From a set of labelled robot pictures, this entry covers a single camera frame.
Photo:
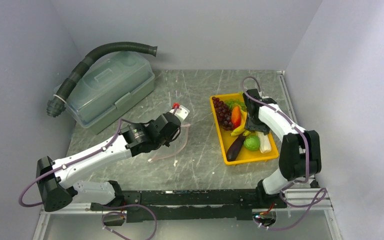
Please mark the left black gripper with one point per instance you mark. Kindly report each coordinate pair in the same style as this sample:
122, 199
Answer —
167, 142

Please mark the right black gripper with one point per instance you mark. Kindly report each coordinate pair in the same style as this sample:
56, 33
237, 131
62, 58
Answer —
263, 127

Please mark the green white celery stalk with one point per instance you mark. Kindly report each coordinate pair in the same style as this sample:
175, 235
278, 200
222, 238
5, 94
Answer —
264, 142

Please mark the clear pink zip top bag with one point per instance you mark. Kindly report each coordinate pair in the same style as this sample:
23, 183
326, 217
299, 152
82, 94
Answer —
175, 147

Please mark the yellow plastic tray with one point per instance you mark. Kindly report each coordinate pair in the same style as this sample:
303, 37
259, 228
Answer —
245, 156

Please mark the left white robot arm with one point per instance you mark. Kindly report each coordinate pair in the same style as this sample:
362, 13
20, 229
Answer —
60, 181

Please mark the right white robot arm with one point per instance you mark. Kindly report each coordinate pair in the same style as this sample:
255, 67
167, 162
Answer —
300, 154

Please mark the yellow banana bunch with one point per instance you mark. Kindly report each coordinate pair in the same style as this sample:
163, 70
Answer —
241, 128

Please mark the orange red mango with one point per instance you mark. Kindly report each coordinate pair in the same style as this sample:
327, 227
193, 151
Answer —
236, 117

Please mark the purple grape bunch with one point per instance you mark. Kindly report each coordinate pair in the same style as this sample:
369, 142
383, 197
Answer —
223, 114

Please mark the purple eggplant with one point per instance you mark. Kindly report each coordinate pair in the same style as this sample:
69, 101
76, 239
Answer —
235, 148

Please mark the clear lidded storage box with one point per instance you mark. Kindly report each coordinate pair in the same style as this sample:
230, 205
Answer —
109, 89

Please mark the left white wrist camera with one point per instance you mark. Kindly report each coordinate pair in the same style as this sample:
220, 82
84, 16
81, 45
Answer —
180, 111

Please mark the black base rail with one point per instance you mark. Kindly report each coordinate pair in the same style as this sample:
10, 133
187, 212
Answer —
239, 204

